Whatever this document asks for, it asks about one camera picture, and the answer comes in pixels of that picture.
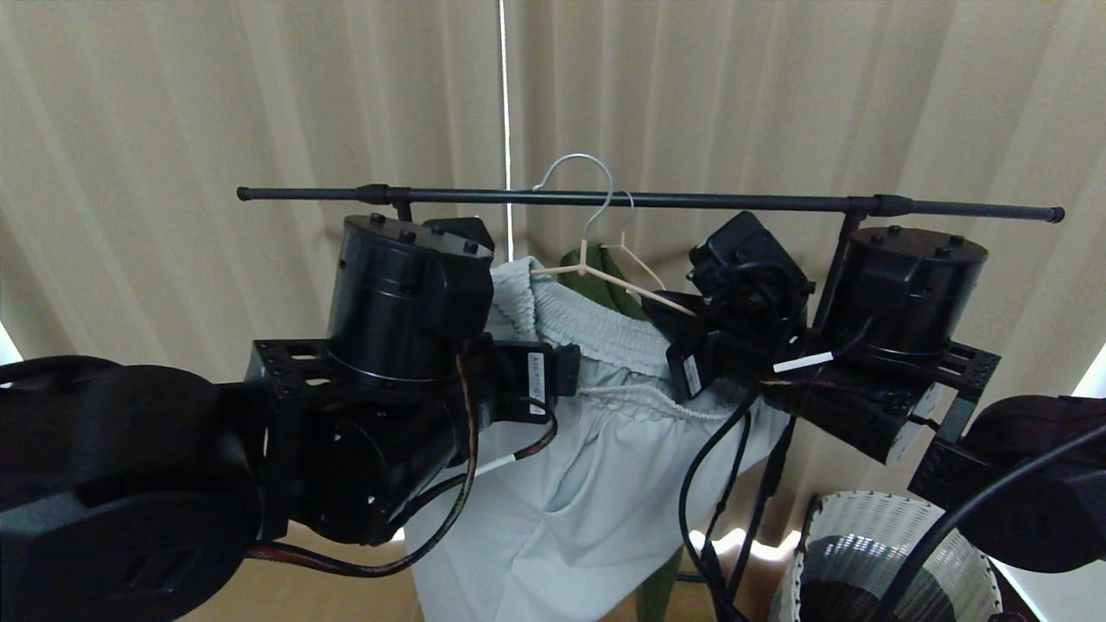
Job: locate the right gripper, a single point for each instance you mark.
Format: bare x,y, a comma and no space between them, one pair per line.
847,406

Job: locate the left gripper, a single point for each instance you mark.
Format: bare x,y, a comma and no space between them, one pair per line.
380,466

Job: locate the pale grey garment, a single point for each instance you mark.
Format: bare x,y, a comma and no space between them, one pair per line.
587,501

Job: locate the green long-sleeved shirt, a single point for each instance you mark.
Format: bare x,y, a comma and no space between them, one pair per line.
605,281

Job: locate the pink clothes hanger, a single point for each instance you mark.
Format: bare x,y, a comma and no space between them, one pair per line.
624,246
586,246

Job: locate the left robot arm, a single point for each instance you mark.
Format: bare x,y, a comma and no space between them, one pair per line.
121,484

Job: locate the white laundry basket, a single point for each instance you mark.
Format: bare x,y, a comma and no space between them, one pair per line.
873,527

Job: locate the black clothes rack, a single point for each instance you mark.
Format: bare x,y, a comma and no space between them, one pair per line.
734,201

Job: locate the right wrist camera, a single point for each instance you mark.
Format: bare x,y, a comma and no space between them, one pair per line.
743,259

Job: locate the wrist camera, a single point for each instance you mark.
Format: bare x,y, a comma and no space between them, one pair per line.
462,233
743,259

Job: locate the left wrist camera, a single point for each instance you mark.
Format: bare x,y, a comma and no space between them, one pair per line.
462,233

